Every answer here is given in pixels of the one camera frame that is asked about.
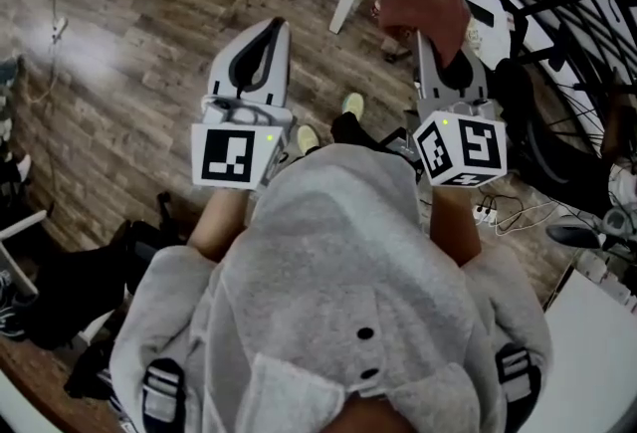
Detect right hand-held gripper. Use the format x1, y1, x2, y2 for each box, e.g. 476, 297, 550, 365
412, 30, 509, 188

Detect person's black trousers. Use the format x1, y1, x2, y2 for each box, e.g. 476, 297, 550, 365
330, 111, 384, 151

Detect black bag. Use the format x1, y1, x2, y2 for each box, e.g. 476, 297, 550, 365
27, 191, 173, 350

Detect person's right forearm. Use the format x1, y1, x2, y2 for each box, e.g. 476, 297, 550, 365
428, 181, 483, 269

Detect person's left forearm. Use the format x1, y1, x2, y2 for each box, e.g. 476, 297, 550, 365
187, 185, 250, 264

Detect black grey shoulder strap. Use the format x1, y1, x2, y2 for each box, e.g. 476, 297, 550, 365
497, 343, 542, 422
141, 358, 188, 433

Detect grey hooded sweatshirt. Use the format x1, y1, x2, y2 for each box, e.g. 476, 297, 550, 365
108, 141, 553, 433

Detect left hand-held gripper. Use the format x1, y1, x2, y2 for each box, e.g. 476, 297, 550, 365
191, 16, 296, 192

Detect red-brown cloth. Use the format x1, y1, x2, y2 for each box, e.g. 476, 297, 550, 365
371, 0, 473, 70

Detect white table leg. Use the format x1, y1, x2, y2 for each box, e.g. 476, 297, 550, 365
327, 0, 369, 35

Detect yellow-green shoe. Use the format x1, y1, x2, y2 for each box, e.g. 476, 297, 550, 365
341, 92, 367, 121
297, 124, 320, 156

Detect tangle of white cables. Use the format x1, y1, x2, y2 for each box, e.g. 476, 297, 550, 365
0, 266, 26, 337

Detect white plastic bag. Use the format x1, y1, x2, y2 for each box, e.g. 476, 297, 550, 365
462, 0, 517, 72

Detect black waist box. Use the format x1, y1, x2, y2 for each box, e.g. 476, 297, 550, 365
377, 126, 424, 171

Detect white shelf frame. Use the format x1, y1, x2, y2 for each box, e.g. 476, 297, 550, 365
0, 209, 51, 298

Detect black bicycle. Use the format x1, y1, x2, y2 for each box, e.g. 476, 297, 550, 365
445, 0, 637, 253

